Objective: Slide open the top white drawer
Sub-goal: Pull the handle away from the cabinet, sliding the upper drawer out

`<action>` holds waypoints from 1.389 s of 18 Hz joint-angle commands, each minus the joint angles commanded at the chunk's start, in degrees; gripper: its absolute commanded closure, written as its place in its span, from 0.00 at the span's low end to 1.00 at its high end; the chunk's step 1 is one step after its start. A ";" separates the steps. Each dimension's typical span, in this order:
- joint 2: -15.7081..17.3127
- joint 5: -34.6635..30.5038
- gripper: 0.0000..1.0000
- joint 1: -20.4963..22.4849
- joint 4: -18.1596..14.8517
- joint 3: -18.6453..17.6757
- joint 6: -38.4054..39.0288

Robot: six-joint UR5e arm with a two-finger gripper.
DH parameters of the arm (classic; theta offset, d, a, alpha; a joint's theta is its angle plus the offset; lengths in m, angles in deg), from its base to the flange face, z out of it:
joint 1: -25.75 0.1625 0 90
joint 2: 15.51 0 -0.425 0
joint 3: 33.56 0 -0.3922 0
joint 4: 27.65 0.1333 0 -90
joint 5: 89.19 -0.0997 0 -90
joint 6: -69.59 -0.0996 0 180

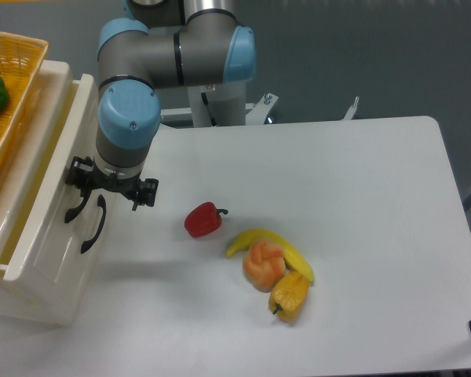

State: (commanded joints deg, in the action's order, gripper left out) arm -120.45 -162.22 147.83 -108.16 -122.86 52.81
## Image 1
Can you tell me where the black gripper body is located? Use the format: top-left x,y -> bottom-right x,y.
84,157 -> 145,196

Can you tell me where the red bell pepper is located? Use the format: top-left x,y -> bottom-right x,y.
184,202 -> 228,238

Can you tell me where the white drawer cabinet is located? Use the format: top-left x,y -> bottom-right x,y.
0,59 -> 111,328

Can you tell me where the yellow bell pepper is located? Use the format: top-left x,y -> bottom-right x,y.
268,271 -> 310,324

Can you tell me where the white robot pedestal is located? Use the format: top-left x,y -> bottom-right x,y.
157,82 -> 360,127

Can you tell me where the white drawer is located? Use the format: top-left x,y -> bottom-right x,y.
0,73 -> 103,311
36,192 -> 100,325

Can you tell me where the black top drawer handle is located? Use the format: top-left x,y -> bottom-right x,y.
64,192 -> 91,224

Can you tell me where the black bottom drawer handle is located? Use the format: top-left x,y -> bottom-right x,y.
80,194 -> 108,254

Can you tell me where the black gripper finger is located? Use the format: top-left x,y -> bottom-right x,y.
64,156 -> 93,196
131,178 -> 159,211

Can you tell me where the yellow banana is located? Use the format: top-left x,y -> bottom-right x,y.
225,228 -> 315,284

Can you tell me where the orange knotted bread roll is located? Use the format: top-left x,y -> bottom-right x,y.
243,239 -> 287,292

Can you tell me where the black drawer handle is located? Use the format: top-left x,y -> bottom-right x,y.
64,192 -> 91,224
80,194 -> 108,254

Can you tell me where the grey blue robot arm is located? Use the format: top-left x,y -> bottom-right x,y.
66,1 -> 256,207

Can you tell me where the yellow woven basket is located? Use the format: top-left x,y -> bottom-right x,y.
0,31 -> 49,175

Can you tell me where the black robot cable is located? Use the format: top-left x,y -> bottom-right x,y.
200,90 -> 220,127

